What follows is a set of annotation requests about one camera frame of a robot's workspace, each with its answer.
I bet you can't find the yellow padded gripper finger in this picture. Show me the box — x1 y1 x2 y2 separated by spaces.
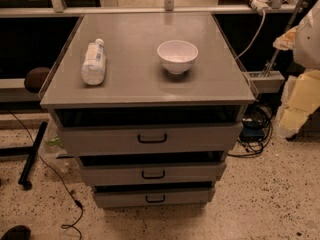
273 26 297 51
276 69 320 138

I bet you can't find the grey top drawer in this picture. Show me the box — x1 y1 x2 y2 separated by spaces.
58 123 242 156

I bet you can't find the grey drawer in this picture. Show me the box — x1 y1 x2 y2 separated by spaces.
58 123 242 156
93 187 215 208
80 162 226 186

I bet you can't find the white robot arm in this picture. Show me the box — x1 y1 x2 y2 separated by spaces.
273 0 320 138

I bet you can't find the grey middle drawer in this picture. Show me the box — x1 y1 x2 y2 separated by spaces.
80 162 226 186

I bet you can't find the grey bottom drawer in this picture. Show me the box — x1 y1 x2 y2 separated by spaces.
93 187 215 208

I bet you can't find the metal slanted rod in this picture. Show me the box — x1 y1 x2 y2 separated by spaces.
261 0 313 78

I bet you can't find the white bowl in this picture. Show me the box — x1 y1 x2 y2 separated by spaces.
157 40 199 75

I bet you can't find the clear plastic water bottle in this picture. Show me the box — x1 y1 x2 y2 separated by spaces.
81 38 106 86

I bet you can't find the green plastic item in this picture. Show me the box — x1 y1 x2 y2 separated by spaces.
46 136 63 148

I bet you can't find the dark brown round object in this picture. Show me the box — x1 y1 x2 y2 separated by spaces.
24 67 50 93

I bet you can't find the black floor stand bar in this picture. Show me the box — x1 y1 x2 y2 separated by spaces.
18 122 48 191

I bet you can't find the dark shoe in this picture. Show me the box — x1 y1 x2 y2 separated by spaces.
0 225 31 240

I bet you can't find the grey metal rail block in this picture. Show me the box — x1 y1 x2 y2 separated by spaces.
243 71 285 95

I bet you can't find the white power cable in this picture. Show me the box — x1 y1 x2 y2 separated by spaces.
234 9 267 61

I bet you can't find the black cable bundle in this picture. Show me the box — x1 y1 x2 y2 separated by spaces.
227 103 274 158

